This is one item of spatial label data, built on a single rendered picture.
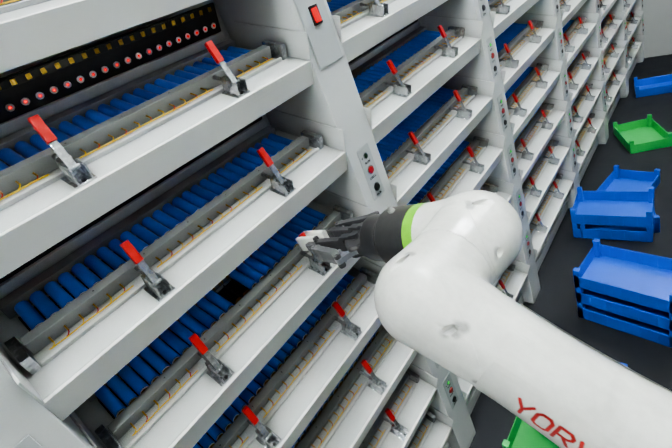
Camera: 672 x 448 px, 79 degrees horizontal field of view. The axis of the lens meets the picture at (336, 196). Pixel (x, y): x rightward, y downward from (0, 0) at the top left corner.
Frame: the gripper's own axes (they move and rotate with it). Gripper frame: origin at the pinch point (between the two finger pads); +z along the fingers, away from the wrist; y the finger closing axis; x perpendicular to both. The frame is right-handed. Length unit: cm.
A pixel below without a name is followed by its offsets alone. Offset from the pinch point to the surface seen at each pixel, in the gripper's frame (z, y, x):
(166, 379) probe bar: 6.6, -32.8, -2.3
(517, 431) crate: 7, 31, -101
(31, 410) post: -2.8, -45.7, 10.6
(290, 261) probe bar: 6.4, -3.3, -2.5
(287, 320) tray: 1.1, -13.0, -8.2
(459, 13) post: 1, 86, 20
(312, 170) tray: -1.1, 7.4, 11.2
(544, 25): 4, 156, -5
